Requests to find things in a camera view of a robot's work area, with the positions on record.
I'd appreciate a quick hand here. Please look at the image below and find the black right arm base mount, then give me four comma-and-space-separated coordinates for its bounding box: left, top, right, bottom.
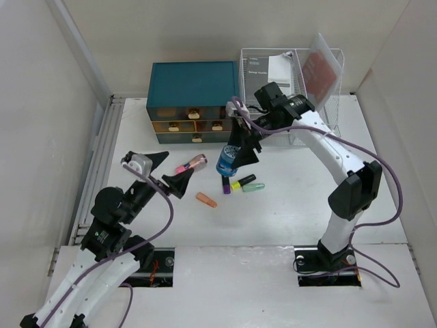
293, 246, 361, 287

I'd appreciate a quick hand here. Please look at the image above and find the clear zip pouch red card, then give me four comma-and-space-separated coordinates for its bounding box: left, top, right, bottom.
301, 33, 343, 112

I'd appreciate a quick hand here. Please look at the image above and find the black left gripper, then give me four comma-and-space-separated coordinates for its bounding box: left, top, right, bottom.
122, 151, 193, 223

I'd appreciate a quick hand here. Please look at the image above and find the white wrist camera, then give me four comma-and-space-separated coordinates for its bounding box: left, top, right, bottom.
225, 101, 250, 118
121, 151, 153, 176

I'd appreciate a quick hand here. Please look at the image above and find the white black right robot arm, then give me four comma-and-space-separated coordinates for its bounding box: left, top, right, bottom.
225, 82, 382, 273

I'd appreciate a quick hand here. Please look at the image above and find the black purple highlighter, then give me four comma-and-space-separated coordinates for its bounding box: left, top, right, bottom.
221, 176, 231, 195

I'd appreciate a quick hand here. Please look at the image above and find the black yellow highlighter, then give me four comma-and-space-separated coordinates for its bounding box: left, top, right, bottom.
230, 174, 256, 191

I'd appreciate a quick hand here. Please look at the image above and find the mint green highlighter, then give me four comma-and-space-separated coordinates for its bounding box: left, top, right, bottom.
242, 182, 265, 193

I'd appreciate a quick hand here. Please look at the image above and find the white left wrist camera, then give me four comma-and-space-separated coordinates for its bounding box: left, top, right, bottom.
121, 151, 153, 176

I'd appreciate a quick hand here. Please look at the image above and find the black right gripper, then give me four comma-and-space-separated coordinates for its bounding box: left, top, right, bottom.
224, 114, 283, 170

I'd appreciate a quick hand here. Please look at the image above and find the orange highlighter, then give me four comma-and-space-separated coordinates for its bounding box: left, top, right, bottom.
196, 192, 217, 208

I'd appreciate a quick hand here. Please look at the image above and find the white wire file rack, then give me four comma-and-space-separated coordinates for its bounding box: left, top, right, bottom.
239, 48, 341, 136

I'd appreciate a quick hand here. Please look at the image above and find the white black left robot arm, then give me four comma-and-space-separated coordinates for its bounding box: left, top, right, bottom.
20, 151, 207, 327

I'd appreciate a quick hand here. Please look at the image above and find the pink multicolour pen bundle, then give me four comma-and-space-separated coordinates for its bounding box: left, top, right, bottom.
175, 154, 208, 174

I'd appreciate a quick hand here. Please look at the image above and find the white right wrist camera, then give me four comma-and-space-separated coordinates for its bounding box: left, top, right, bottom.
225, 101, 250, 118

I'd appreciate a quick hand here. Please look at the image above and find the teal drawer organizer box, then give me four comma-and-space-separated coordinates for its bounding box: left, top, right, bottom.
146, 61, 240, 144

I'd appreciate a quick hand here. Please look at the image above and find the grey setup guide booklet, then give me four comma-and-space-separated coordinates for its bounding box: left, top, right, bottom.
245, 50, 296, 103

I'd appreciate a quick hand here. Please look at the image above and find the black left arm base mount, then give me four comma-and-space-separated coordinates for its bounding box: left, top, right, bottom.
123, 248, 175, 288

